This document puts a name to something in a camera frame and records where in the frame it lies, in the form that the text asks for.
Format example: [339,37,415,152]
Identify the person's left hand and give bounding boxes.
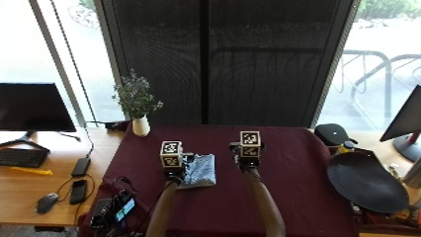
[162,151,198,182]

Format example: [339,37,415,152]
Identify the person's right hand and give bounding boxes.
[228,141,264,173]

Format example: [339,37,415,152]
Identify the white marker cube on right glove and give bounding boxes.
[239,130,264,159]

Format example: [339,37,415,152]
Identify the white marker cube on glove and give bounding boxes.
[159,140,184,169]
[239,130,264,159]

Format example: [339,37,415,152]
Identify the white marker cube on left glove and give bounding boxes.
[159,140,184,169]

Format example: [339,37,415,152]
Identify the silvery blue folded cloth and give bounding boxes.
[178,153,219,190]

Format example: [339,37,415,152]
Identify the white vase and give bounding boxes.
[132,114,152,138]

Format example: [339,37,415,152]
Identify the maroon tablecloth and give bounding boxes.
[78,123,363,237]

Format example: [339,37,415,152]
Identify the bunch of small pale flowers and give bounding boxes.
[111,68,164,119]

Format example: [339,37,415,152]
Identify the black device with lit screen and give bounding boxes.
[88,188,139,232]

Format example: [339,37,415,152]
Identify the black rounded case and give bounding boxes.
[314,122,360,148]

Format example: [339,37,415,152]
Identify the black power bank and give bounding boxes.
[70,156,92,178]

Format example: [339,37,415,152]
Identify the yellow bottle with black cap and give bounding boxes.
[338,140,358,156]

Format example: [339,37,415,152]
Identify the black mesh screen panel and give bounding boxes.
[94,0,363,128]

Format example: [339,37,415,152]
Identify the black phone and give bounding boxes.
[68,179,90,205]

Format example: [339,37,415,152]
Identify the dark grey computer mouse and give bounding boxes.
[35,192,60,215]

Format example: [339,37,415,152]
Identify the yellow flat strip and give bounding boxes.
[10,166,54,177]

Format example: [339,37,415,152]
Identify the black keyboard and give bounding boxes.
[0,147,51,169]

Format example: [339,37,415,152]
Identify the black monitor with forked stand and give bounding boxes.
[0,82,78,153]

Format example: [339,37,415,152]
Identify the metal bicycle rack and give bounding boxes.
[335,48,421,121]

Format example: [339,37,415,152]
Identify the black monitor with round stand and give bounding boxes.
[379,84,421,163]

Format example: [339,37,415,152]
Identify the black cable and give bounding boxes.
[56,126,98,225]

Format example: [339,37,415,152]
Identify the blind bead chain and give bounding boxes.
[50,0,98,123]

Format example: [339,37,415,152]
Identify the grey window frame post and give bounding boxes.
[28,0,91,127]

